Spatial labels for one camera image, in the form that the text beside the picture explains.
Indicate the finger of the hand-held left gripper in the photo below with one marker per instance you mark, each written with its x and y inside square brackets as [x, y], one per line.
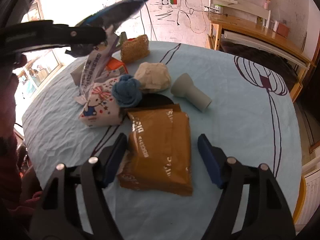
[75, 36]
[37, 49]

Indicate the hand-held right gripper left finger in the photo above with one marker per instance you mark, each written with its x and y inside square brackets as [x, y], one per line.
[116, 155]

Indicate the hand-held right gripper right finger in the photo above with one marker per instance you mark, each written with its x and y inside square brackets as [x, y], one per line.
[208, 160]

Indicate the white printed plastic wrapper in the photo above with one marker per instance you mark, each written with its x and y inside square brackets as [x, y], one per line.
[93, 65]

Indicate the brown snack packet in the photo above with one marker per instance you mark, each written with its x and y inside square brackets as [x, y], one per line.
[160, 150]

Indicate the dark blue foil wrapper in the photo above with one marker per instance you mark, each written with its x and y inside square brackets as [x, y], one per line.
[120, 8]

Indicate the black round coaster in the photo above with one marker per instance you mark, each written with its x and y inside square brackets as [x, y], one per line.
[157, 100]

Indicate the person's left forearm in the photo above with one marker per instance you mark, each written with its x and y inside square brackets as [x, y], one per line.
[7, 155]

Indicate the window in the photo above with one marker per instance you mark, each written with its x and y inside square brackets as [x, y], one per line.
[47, 65]

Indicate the light blue printed tablecloth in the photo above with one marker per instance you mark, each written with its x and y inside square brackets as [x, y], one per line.
[237, 130]

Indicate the white cartoon tissue packet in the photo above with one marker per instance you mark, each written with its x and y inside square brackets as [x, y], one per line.
[100, 110]

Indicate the orange carton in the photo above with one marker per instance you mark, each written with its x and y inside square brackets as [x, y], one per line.
[116, 65]

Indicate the yellow scrub sponge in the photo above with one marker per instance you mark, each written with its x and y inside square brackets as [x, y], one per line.
[135, 48]

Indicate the blue knitted ball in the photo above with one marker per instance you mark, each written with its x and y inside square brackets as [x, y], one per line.
[126, 90]

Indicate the grey pipe fitting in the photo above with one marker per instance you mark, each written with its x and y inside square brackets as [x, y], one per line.
[190, 92]

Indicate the beige crumpled paper ball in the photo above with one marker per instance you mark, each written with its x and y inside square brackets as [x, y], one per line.
[152, 76]

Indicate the yellow chair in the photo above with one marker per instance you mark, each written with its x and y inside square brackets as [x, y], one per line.
[301, 197]

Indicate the white radiator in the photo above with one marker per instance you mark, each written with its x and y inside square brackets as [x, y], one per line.
[311, 192]

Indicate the dark brown cushion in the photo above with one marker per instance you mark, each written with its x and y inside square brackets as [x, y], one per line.
[262, 57]

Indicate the white keyboard tray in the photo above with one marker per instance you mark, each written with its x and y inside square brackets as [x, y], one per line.
[250, 40]

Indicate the wooden desk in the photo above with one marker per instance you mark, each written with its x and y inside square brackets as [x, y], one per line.
[245, 26]

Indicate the green and white jar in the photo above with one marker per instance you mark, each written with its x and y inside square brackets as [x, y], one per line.
[218, 9]

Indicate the red-brown box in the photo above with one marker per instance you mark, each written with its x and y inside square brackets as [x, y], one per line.
[283, 30]

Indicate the white desk shelf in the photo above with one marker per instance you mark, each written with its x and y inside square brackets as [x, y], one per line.
[250, 11]

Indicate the pink figurine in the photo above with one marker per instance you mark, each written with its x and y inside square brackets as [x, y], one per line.
[267, 2]

